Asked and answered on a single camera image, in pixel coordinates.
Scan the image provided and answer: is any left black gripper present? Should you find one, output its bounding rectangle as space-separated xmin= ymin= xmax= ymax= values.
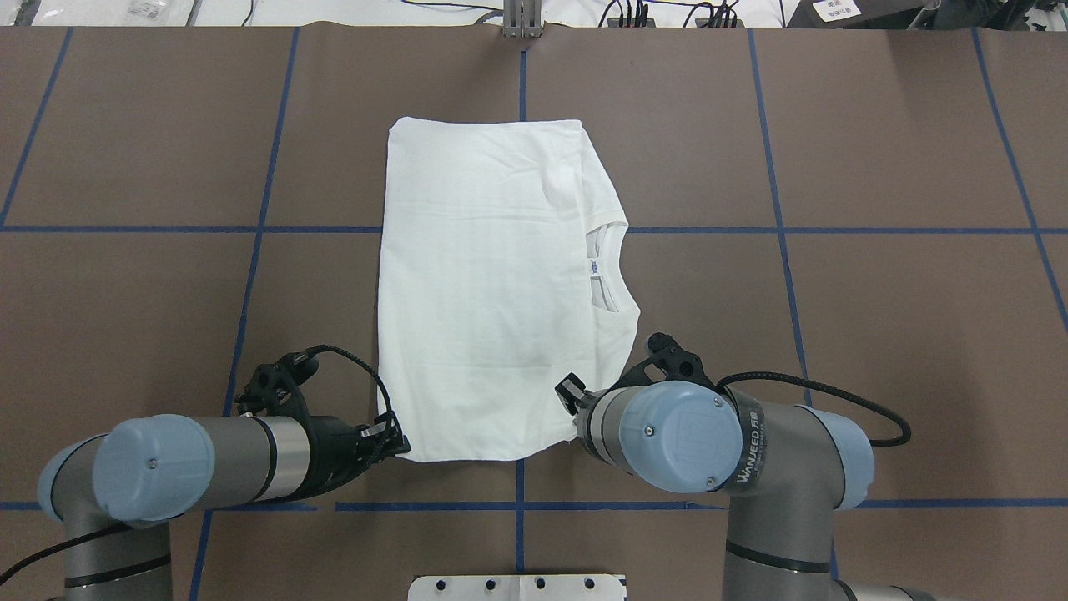
xmin=300 ymin=413 xmax=411 ymax=499

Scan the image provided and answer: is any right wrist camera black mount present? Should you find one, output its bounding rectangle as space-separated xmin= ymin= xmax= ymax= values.
xmin=613 ymin=332 xmax=718 ymax=391

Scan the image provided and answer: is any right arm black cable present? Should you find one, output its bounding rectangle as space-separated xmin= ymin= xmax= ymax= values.
xmin=716 ymin=371 xmax=912 ymax=447

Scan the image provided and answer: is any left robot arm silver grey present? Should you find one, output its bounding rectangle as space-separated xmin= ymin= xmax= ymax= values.
xmin=3 ymin=414 xmax=411 ymax=600

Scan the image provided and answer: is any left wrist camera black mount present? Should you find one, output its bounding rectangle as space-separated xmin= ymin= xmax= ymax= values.
xmin=235 ymin=351 xmax=318 ymax=422

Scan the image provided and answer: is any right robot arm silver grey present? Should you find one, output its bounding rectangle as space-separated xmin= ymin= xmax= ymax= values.
xmin=556 ymin=371 xmax=932 ymax=600

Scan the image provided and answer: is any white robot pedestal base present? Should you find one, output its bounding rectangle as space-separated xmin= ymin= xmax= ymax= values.
xmin=407 ymin=573 xmax=628 ymax=600

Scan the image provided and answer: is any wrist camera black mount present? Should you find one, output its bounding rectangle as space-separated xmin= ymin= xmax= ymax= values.
xmin=613 ymin=332 xmax=718 ymax=391
xmin=235 ymin=351 xmax=318 ymax=422

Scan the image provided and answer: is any white long-sleeve printed t-shirt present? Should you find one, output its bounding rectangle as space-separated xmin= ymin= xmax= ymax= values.
xmin=377 ymin=117 xmax=640 ymax=463

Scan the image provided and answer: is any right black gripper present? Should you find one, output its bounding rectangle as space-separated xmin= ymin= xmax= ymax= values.
xmin=556 ymin=373 xmax=618 ymax=456

